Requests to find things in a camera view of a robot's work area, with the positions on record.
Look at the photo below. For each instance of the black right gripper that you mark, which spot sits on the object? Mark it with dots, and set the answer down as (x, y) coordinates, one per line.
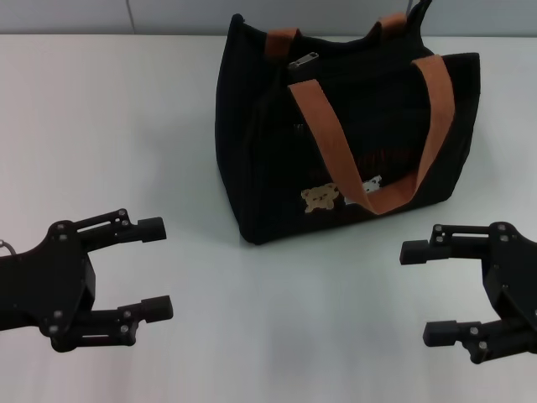
(516, 273)

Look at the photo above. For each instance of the silver zipper pull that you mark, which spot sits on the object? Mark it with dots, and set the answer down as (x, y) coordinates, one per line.
(303, 60)

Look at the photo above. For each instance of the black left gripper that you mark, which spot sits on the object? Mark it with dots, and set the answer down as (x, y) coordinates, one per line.
(46, 285)

